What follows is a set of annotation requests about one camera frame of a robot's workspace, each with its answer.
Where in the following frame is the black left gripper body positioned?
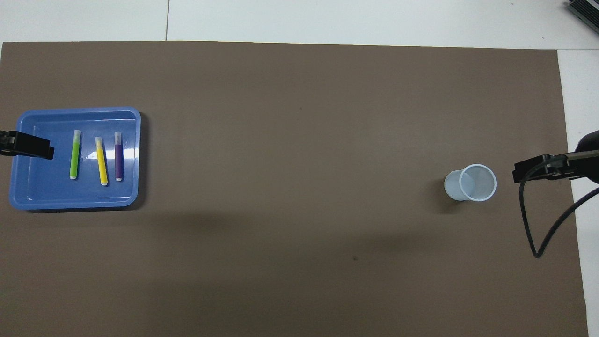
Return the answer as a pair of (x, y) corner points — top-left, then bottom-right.
(0, 131), (19, 156)

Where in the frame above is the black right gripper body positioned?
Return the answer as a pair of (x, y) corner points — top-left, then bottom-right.
(550, 131), (599, 184)

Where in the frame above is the brown table mat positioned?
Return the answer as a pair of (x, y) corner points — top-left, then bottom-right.
(0, 41), (589, 337)

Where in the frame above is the translucent plastic cup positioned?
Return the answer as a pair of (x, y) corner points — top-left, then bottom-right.
(444, 164), (497, 203)

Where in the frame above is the yellow pen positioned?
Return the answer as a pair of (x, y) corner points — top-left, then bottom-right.
(95, 136), (109, 186)

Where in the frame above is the blue plastic tray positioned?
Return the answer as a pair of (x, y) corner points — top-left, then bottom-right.
(9, 107), (142, 211)

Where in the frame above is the green pen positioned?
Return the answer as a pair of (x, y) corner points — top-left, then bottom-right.
(69, 130), (82, 180)

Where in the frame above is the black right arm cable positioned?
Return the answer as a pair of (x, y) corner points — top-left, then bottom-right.
(519, 159), (599, 259)

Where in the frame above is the grey ribbed device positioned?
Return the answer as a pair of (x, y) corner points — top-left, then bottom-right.
(567, 0), (599, 25)

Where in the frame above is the purple pen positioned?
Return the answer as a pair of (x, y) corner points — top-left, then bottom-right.
(114, 132), (124, 182)

